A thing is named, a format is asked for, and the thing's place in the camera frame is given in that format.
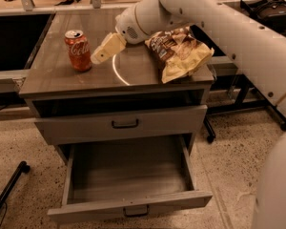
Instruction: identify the red coke can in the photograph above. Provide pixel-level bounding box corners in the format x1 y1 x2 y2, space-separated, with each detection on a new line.
65 30 92 72

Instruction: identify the closed grey upper drawer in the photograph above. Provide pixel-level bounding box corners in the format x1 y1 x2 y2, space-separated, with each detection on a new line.
35 105 207 145

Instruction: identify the brown yellow chip bag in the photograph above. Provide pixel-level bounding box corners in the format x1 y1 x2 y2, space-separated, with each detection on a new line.
145 27 215 83

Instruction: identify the black stand leg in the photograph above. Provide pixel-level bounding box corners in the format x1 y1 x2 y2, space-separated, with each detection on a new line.
0 161 31 210

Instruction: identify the open grey lower drawer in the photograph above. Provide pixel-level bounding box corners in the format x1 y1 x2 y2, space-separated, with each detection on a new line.
48 135 213 224

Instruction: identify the black rolling side table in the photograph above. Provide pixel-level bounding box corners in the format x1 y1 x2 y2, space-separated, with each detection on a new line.
203 1 286 144

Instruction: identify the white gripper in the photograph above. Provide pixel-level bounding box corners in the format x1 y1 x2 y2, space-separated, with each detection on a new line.
91 6 142 64

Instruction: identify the grey drawer cabinet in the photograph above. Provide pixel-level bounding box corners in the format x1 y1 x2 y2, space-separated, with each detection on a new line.
20 9 214 160

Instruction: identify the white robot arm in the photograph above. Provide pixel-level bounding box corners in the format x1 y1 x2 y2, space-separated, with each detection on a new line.
92 0 286 229

